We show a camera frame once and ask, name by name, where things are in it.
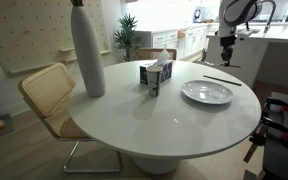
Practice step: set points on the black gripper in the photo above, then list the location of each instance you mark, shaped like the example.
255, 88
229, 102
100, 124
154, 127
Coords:
228, 41

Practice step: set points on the white patterned paper cup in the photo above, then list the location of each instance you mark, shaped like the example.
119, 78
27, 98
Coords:
154, 81

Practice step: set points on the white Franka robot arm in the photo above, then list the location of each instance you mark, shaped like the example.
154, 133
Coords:
239, 11

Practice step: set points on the white round plate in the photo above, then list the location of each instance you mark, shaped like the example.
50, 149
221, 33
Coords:
206, 92

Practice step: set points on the white kitchen island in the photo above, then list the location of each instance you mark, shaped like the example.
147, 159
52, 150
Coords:
250, 56

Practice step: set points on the black chopsticks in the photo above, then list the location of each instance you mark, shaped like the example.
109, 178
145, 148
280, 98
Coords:
222, 80

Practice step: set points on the countertop kettle appliance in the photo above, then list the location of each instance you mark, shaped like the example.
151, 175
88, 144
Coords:
198, 15

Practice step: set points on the purple patterned tissue box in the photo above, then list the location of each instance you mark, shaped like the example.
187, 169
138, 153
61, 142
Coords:
166, 71

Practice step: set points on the chrome kitchen faucet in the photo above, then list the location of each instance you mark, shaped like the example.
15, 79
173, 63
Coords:
273, 10

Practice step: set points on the white tissue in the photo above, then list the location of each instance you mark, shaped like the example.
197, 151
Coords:
163, 57

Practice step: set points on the white kitchen cabinets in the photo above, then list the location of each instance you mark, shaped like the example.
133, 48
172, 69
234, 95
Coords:
159, 38

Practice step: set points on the black orange clamp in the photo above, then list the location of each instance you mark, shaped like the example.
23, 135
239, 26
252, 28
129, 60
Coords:
280, 130
280, 104

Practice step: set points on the wooden cane back chair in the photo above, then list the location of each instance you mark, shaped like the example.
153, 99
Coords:
150, 53

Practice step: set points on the green potted plant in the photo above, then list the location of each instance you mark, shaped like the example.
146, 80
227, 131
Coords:
127, 36

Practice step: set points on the black robot cart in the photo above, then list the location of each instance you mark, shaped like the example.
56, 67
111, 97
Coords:
284, 156

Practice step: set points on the tall white vase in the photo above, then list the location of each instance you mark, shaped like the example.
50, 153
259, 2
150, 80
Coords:
89, 53

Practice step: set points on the wooden pegboard with shelves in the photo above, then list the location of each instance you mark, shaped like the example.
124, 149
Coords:
24, 33

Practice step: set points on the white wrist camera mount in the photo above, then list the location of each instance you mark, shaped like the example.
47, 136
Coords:
243, 32

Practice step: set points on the white table pedestal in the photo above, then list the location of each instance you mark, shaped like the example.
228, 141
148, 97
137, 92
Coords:
155, 165

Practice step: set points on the wicker chair with chrome frame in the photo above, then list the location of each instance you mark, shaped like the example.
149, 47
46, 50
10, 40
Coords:
47, 88

